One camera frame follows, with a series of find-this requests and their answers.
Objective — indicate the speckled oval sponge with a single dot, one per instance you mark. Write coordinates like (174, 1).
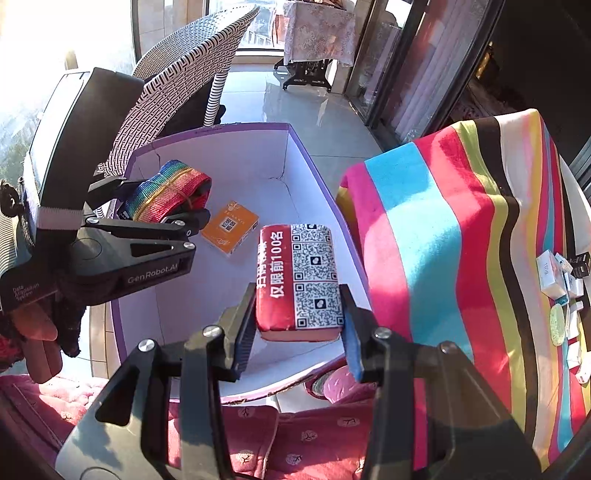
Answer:
(557, 325)

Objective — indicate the floral lace tablecloth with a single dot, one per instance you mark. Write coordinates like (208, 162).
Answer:
(318, 32)

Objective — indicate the dark sliding door frame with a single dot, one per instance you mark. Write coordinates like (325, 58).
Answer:
(397, 69)

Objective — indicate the small black box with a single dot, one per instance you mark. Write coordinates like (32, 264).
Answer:
(582, 266)

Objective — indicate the small orange box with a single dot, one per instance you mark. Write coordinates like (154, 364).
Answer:
(231, 226)

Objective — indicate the red tissue packet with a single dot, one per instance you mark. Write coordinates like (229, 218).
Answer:
(277, 277)

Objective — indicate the pink patterned cushion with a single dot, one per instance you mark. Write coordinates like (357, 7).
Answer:
(300, 438)

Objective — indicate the purple and white cardboard box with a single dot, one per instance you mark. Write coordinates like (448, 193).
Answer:
(231, 152)

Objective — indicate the pink curtain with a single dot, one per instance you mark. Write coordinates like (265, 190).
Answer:
(434, 69)

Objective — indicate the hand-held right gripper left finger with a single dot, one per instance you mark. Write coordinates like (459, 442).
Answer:
(242, 339)

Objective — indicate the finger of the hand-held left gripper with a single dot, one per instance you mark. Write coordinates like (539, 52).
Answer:
(111, 189)
(180, 226)

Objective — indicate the colourful striped blanket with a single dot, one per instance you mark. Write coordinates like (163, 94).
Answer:
(415, 207)

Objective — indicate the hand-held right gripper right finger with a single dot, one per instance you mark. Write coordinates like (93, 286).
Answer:
(353, 344)

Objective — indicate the pile of small white boxes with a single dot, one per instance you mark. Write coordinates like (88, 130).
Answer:
(549, 274)

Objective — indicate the red black clip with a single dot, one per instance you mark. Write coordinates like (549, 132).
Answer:
(161, 189)

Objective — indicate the black iron table stand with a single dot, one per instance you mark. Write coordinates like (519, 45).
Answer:
(304, 74)

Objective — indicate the person's left hand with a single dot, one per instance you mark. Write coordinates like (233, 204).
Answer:
(37, 332)

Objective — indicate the balcony window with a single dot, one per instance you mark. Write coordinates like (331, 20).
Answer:
(258, 27)

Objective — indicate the black and white wicker chair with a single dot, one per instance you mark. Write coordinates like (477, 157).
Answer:
(184, 69)

